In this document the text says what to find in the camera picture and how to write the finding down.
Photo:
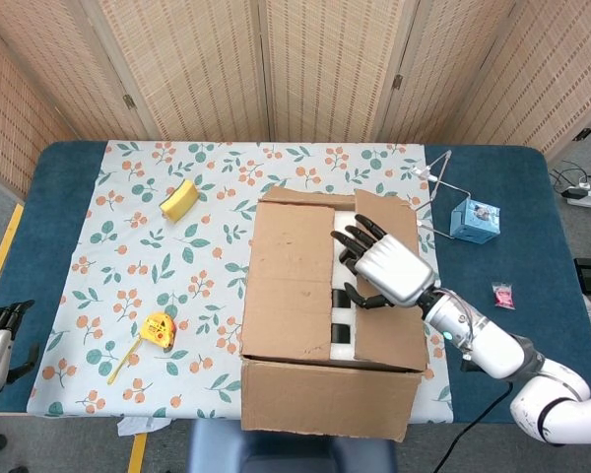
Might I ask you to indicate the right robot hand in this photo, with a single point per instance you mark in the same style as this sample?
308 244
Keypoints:
394 271

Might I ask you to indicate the brown cardboard box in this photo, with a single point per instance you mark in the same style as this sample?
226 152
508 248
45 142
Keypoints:
295 276

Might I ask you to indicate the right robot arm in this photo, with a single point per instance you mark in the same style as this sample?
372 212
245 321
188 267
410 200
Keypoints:
492 345

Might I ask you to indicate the small blue box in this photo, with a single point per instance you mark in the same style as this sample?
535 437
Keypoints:
473 224

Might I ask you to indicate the white foam insert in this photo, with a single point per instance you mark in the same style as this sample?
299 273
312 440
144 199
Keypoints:
342 315

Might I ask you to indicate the pink snack packet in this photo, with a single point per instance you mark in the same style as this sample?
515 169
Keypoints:
503 295

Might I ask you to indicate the white paper scrap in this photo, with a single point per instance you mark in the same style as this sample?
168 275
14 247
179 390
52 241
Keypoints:
138 426

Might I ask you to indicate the yellow tape measure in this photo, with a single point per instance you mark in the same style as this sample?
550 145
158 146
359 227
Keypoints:
158 331

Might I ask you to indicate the floral print tablecloth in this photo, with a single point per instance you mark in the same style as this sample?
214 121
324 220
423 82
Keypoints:
128 246

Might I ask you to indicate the white power strip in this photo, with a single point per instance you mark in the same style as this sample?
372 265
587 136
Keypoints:
586 195

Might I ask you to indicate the yellow sponge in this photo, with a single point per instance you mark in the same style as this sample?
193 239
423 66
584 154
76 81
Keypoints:
179 202

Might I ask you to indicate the woven rattan folding screen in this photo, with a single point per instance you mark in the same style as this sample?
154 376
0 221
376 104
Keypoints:
202 64

